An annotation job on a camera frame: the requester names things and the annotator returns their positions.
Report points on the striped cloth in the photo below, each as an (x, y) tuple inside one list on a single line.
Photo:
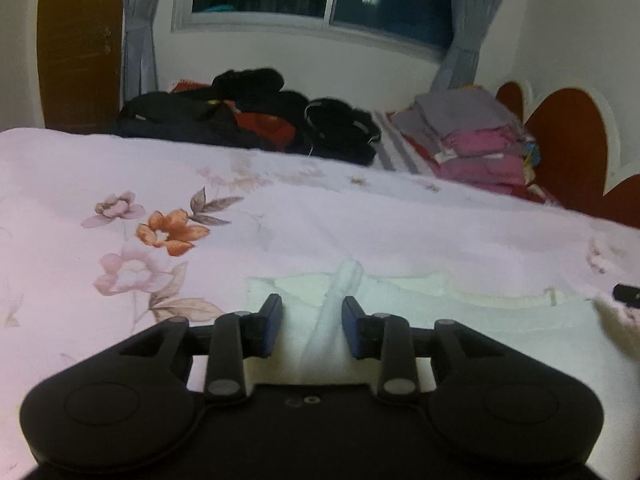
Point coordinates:
[(400, 150)]

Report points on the pink floral bed sheet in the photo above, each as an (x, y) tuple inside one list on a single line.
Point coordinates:
[(350, 220)]

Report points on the grey curtain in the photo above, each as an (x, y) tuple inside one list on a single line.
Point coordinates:
[(140, 35), (467, 25)]

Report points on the pile of black clothes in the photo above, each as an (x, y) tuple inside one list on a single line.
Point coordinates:
[(200, 120)]

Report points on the brown wooden door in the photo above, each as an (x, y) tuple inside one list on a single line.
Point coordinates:
[(80, 50)]

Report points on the white knit sweater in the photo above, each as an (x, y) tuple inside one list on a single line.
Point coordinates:
[(500, 332)]

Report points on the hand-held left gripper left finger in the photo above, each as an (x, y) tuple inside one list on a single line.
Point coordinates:
[(272, 327)]

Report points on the red scalloped headboard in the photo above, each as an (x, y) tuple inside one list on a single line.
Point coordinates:
[(570, 150)]

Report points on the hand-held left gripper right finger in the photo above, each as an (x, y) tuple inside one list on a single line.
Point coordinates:
[(350, 331)]

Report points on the pile of folded clothes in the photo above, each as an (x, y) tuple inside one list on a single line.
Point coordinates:
[(475, 145)]

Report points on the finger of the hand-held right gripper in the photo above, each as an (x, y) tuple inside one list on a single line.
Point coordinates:
[(629, 296)]

